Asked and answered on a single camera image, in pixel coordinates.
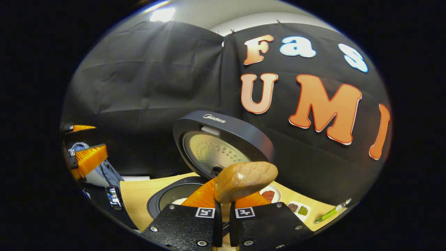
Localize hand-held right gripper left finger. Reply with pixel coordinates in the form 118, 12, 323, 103
141, 178, 223, 251

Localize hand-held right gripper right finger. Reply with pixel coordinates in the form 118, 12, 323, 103
230, 191, 312, 251

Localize wooden spoon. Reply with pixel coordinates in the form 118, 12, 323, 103
214, 161, 278, 244

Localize dark grey rice cooker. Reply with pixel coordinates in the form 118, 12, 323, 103
146, 111, 275, 237

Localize person's blue jeans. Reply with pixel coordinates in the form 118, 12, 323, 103
70, 142, 124, 189

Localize round white plate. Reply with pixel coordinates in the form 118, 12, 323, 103
260, 184, 282, 203

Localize divided white dish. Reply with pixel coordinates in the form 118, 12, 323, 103
286, 201, 312, 222

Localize black smartphone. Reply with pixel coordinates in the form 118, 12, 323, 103
106, 186, 122, 210

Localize green label drink bottle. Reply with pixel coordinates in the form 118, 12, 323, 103
315, 198, 352, 224

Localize ceiling light panel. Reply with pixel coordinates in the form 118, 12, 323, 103
150, 7, 176, 22

